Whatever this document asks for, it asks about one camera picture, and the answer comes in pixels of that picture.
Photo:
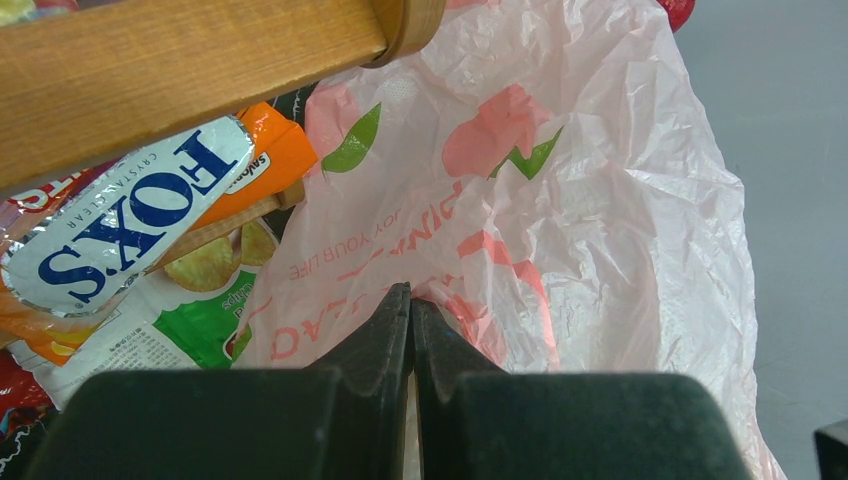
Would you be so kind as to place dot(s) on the orange Fox's fruits candy bag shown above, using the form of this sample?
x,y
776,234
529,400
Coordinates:
x,y
72,248

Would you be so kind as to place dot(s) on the green Chuba snack bag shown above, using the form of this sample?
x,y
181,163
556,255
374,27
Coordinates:
x,y
161,325

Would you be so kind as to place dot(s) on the pink plastic grocery bag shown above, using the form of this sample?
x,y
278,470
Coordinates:
x,y
544,173

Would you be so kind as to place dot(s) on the red cookie snack bag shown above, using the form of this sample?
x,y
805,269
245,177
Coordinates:
x,y
25,406

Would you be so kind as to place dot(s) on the wooden rack with glass shelves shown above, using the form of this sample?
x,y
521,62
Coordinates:
x,y
83,88

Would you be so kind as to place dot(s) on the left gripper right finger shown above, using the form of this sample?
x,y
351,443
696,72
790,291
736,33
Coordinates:
x,y
479,422

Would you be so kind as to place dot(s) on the red apple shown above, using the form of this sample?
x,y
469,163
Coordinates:
x,y
678,11

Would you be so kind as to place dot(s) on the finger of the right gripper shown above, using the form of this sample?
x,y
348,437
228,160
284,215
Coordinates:
x,y
831,450

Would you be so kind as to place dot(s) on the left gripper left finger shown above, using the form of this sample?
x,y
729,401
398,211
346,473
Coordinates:
x,y
342,417

